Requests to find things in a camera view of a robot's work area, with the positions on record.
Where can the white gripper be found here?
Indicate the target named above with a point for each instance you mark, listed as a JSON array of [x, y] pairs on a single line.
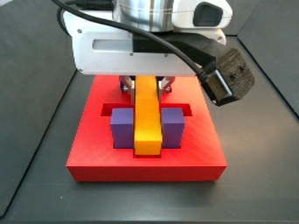
[[108, 50]]

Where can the long yellow block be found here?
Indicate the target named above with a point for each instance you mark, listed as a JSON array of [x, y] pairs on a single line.
[[149, 136]]

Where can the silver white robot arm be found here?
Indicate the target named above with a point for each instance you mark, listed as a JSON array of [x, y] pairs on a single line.
[[150, 37]]

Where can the red slotted board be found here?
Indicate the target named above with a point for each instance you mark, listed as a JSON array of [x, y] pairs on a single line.
[[96, 161]]

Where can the purple U-shaped block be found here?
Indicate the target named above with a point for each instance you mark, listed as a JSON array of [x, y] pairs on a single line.
[[123, 128]]

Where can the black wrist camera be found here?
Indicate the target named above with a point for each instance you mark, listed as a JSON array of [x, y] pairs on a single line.
[[230, 82]]

